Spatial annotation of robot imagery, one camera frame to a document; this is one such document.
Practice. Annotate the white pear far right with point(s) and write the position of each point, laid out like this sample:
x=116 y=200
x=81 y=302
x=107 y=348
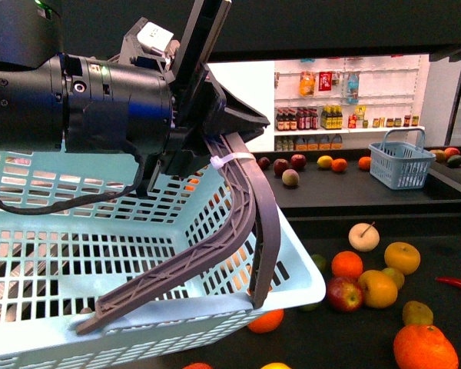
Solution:
x=364 y=237

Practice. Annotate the olive yellow fruit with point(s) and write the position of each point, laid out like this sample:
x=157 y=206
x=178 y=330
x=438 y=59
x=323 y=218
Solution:
x=415 y=312

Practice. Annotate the yellow orange fruit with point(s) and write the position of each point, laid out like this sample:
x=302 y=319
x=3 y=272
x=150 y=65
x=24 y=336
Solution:
x=379 y=290

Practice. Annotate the orange persimmon with leaf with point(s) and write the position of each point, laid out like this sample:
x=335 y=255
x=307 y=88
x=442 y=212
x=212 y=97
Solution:
x=198 y=365

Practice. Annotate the dark red apple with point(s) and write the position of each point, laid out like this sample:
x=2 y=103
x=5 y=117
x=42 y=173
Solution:
x=280 y=166

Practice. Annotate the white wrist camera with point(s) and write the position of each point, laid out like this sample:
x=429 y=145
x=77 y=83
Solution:
x=154 y=39

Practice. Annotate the peach fruit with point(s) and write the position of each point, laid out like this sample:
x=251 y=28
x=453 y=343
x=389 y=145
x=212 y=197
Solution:
x=290 y=178

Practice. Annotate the small orange tangerine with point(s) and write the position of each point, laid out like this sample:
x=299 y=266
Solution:
x=267 y=322

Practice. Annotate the small blue shopping basket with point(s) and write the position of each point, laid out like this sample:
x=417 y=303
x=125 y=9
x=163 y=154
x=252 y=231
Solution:
x=400 y=165

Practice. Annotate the red yellow apple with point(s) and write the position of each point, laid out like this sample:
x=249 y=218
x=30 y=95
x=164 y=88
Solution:
x=344 y=294

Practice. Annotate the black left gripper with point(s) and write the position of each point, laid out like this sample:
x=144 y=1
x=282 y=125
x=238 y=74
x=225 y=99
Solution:
x=175 y=105

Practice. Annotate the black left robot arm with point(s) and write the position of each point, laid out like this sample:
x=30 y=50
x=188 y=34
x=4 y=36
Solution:
x=51 y=100

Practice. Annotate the round orange fruit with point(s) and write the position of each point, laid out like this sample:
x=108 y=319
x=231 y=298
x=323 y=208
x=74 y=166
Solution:
x=347 y=264

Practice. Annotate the green lime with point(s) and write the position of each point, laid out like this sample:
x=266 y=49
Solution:
x=320 y=262

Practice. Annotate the large orange front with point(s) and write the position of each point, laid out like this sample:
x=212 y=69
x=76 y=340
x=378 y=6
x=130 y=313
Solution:
x=424 y=346

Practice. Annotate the yellow lemon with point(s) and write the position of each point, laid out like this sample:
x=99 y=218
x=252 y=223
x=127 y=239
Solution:
x=276 y=365
x=324 y=162

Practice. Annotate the white background goods shelf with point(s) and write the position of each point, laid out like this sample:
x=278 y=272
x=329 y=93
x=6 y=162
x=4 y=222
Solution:
x=334 y=103

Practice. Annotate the light teal plastic basket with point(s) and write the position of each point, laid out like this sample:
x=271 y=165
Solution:
x=53 y=266

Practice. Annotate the far orange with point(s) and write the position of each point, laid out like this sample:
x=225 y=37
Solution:
x=339 y=165

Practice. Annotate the white zip tie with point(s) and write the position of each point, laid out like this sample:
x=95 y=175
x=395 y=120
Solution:
x=218 y=162

